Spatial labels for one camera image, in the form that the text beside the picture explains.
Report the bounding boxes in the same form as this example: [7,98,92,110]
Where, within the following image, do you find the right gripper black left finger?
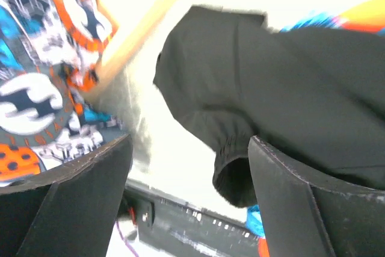
[1,135,132,256]

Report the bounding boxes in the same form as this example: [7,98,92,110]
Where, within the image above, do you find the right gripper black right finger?
[248,136,384,256]

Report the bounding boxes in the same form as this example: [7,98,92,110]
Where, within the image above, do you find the black shorts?
[153,7,384,208]

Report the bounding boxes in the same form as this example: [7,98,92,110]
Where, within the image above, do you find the orange blue patterned shorts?
[1,0,123,187]

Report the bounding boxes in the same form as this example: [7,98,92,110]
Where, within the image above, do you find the blue leaf-print shorts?
[245,11,343,238]

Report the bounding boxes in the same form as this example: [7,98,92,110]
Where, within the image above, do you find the red plastic tray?
[257,0,385,257]

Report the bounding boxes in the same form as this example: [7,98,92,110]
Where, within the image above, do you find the wooden clothes rack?
[82,0,177,103]

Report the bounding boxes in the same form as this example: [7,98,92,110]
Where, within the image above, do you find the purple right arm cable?
[115,220,141,257]

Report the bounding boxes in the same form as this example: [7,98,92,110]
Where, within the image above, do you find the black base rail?
[123,180,259,257]

